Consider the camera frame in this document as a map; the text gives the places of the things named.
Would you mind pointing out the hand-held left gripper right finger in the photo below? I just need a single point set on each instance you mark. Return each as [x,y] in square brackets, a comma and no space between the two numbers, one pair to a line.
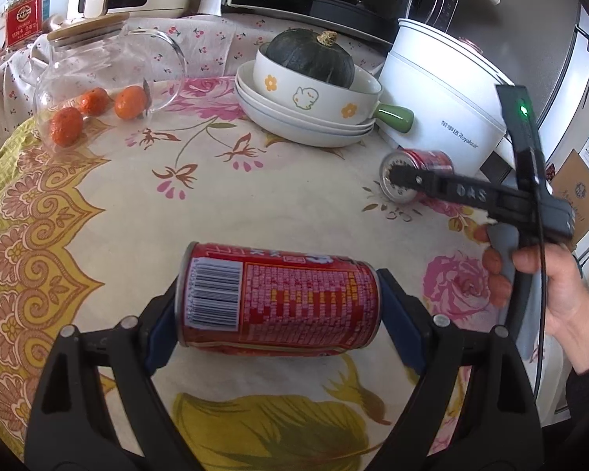
[403,326]

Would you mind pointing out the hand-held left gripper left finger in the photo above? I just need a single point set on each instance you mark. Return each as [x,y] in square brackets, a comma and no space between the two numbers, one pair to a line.
[159,333]

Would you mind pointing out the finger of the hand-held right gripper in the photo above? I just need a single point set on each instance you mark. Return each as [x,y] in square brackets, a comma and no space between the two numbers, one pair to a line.
[451,189]

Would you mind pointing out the red drink can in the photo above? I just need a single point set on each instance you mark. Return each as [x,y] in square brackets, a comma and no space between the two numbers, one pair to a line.
[432,159]
[284,299]

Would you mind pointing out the person's right hand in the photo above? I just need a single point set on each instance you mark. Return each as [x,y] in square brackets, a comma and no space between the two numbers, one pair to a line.
[564,289]

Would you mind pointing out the grey refrigerator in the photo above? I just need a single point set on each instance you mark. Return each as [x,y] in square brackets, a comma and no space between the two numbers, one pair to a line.
[574,83]

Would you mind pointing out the cardboard box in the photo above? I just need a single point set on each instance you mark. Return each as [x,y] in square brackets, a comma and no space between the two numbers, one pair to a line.
[576,196]

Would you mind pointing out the white electric pot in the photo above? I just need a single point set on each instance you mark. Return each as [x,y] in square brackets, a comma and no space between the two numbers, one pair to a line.
[437,93]

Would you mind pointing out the floral tablecloth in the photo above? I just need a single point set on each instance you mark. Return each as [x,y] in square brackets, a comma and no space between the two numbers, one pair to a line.
[127,235]

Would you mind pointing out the green kabocha squash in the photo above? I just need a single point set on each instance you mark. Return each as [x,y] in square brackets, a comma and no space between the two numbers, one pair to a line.
[309,56]

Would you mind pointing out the tangerine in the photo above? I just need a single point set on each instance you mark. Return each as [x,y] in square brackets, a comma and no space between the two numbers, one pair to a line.
[94,100]
[130,103]
[66,127]

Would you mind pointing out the glass jug with wooden lid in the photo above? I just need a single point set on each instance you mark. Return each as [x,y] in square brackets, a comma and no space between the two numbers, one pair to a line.
[103,59]

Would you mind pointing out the red label jar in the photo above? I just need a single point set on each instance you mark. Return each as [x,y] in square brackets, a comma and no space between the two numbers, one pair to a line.
[24,19]

